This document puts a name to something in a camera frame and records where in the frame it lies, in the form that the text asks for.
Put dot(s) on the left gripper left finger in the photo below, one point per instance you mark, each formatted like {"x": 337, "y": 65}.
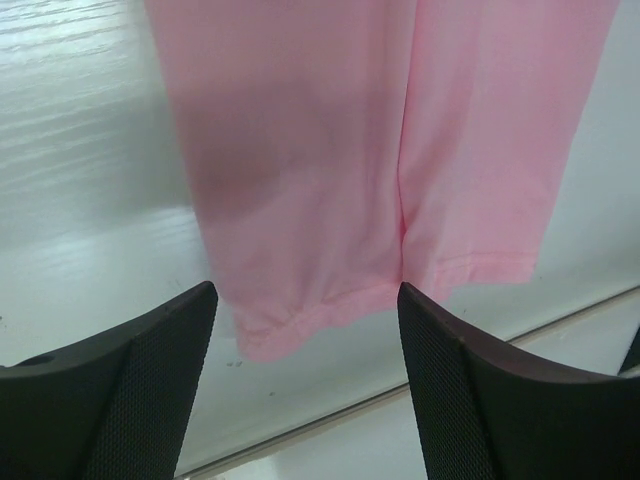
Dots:
{"x": 115, "y": 405}

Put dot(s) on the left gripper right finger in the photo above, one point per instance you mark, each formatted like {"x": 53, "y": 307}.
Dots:
{"x": 486, "y": 409}

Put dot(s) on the pink t shirt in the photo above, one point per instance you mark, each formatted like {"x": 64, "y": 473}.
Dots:
{"x": 337, "y": 149}

